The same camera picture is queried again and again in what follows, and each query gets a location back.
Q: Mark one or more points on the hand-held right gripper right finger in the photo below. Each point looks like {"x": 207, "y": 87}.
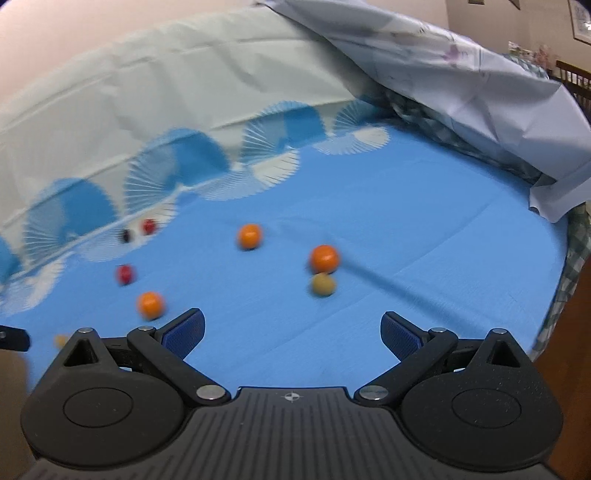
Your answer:
{"x": 399, "y": 334}

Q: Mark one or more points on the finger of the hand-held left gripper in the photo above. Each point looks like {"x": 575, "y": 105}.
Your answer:
{"x": 16, "y": 339}

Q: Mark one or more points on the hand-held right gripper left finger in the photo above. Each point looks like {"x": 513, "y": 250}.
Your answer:
{"x": 184, "y": 334}

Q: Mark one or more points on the small orange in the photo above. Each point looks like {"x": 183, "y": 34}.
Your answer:
{"x": 250, "y": 236}
{"x": 150, "y": 305}
{"x": 324, "y": 258}

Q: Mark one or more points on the red tomato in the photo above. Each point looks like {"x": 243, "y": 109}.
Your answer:
{"x": 125, "y": 274}

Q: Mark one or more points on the yellowish round fruit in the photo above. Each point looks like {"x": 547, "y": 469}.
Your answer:
{"x": 323, "y": 284}

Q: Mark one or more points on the tiny yellow fruit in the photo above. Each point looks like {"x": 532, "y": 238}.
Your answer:
{"x": 60, "y": 340}

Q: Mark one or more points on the blue fan-print bed sheet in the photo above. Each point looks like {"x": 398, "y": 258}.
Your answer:
{"x": 415, "y": 230}

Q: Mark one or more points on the small red cherry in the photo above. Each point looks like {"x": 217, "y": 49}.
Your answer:
{"x": 148, "y": 226}

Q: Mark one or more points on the small dark cherry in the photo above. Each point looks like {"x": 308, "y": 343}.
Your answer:
{"x": 125, "y": 236}

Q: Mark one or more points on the pale lilac quilt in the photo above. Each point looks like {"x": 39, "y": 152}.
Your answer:
{"x": 461, "y": 92}

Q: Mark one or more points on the dark wooden chair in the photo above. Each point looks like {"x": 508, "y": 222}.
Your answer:
{"x": 575, "y": 76}

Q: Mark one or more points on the pale floral decoration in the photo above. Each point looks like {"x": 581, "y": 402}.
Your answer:
{"x": 540, "y": 54}

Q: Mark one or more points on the framed wall picture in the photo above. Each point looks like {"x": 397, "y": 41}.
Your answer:
{"x": 579, "y": 21}

